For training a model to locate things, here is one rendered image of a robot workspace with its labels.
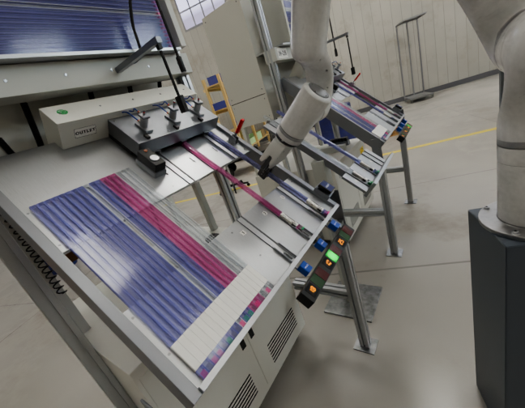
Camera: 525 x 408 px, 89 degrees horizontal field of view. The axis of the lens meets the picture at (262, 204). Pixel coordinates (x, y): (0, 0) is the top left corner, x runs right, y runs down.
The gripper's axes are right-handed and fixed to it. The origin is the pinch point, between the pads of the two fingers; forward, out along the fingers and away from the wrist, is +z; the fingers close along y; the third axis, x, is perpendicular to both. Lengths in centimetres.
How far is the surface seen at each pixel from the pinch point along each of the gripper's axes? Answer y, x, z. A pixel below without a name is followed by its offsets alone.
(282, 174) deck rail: -8.0, 4.0, 2.0
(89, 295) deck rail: 60, 0, 1
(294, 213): 6.3, 16.9, -0.6
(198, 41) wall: -611, -539, 295
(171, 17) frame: -9, -61, -15
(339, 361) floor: 0, 76, 51
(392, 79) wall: -778, -38, 95
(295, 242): 16.3, 22.7, -1.6
